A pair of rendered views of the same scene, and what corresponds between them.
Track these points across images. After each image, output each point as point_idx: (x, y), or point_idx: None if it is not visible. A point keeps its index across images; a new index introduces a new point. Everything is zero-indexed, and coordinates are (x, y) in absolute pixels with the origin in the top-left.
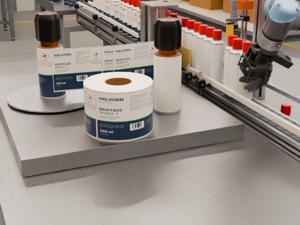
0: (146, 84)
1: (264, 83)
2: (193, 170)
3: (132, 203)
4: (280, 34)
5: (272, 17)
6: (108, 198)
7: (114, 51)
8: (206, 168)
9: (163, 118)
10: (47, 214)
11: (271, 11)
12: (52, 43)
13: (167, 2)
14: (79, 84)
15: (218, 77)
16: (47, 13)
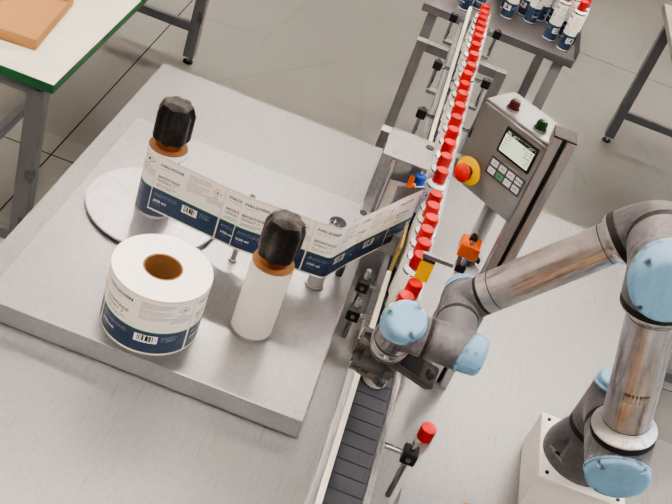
0: (185, 294)
1: (377, 386)
2: (159, 440)
3: (29, 437)
4: (385, 348)
5: (381, 319)
6: (17, 411)
7: (244, 202)
8: (177, 449)
9: (222, 340)
10: None
11: (385, 311)
12: (167, 147)
13: (426, 153)
14: (182, 216)
15: None
16: (173, 107)
